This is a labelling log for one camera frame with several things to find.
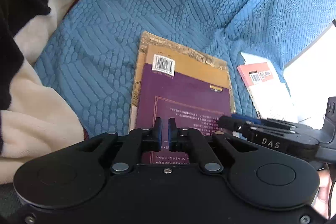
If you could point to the striped red black white blanket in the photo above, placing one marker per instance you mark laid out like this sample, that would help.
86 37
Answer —
35 120

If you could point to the white envelope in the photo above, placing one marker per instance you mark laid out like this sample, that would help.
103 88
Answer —
295 82

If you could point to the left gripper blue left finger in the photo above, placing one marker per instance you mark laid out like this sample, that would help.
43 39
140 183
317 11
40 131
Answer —
134 145

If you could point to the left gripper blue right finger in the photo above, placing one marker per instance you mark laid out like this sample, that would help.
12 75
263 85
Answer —
195 145

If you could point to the blue textured sofa cover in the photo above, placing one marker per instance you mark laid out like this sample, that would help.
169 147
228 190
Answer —
90 58

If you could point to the purple and yellow book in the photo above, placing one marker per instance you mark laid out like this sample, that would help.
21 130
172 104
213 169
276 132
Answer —
189 101

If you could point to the person's right hand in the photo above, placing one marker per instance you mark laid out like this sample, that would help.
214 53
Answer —
322 201

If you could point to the orange and white book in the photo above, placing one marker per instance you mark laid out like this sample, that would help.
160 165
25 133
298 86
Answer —
269 96

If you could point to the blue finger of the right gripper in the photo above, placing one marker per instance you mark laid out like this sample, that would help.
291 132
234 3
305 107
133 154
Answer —
234 125
246 118

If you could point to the painting cover book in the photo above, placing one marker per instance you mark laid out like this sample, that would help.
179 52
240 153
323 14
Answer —
171 58

